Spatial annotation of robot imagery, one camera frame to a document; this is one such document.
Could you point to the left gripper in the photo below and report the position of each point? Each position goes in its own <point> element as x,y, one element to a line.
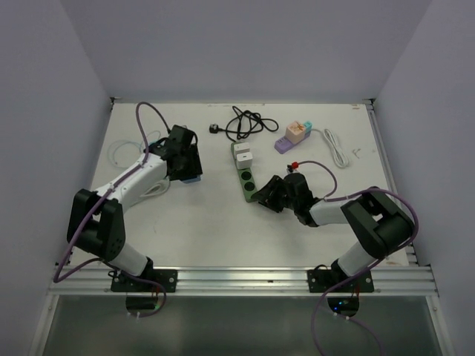
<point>194,167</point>

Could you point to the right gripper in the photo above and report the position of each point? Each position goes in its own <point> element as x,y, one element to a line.
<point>268,195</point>

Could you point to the teal power strip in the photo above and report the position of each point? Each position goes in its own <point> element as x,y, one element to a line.
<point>191,180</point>

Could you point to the green power strip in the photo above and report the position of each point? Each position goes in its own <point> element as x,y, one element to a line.
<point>246,179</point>

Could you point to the white USB charger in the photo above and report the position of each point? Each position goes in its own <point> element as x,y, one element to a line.
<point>244,160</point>

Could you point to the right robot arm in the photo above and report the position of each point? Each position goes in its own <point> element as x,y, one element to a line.
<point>380,226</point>

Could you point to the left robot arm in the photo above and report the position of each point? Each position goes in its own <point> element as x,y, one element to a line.
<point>97,217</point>

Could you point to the teal small plug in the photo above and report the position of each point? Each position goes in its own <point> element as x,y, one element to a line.
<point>307,126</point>

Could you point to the purple power strip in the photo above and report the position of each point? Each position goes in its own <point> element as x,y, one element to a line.
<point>283,145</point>

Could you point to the pink cube adapter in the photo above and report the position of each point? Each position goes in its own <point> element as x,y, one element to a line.
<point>295,132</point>

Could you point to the white Honor charger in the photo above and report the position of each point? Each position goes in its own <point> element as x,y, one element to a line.
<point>240,148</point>

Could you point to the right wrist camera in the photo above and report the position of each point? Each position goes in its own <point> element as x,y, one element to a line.
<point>292,168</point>

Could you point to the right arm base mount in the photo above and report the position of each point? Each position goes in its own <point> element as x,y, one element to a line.
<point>321,278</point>

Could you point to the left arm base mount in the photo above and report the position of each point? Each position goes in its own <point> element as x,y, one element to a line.
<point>167,278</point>

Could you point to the aluminium front rail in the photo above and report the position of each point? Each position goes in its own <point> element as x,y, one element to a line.
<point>392,281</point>

